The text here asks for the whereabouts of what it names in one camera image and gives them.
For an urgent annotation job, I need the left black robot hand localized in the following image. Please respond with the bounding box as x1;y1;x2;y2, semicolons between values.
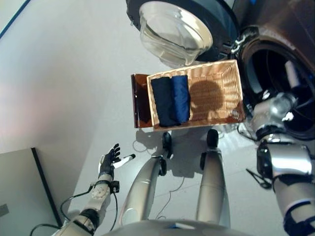
98;143;136;177

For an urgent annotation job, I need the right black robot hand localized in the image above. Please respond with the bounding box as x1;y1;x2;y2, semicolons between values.
283;60;313;106

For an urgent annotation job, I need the black garment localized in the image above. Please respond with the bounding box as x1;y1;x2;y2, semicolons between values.
150;76;182;128

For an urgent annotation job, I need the blue garment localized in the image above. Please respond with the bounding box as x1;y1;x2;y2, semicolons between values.
170;75;191;123

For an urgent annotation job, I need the grey washing machine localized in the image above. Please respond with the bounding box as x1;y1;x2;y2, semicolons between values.
231;0;315;141

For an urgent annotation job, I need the left silver robot leg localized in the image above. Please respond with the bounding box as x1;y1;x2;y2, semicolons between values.
119;131;173;226

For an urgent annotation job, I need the brown glossy stool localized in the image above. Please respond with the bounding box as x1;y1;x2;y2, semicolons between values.
130;73;155;128

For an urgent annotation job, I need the wicker laundry basket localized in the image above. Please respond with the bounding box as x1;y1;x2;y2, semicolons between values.
147;59;246;130

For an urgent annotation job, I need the grey cabinet panel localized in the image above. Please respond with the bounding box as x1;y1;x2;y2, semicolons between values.
0;147;63;236

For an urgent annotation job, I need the grey robot torso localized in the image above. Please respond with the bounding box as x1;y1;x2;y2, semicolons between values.
103;219;254;236

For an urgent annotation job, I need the round glass washer door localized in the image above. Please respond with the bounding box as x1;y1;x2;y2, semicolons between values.
125;0;241;68

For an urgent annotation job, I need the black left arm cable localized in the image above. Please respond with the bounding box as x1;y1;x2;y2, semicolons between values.
29;186;119;236

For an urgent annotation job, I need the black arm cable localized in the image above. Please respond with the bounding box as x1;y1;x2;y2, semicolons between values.
237;122;273;189
29;186;119;236

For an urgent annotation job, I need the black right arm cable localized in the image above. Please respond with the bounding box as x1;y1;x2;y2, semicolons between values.
237;122;273;189

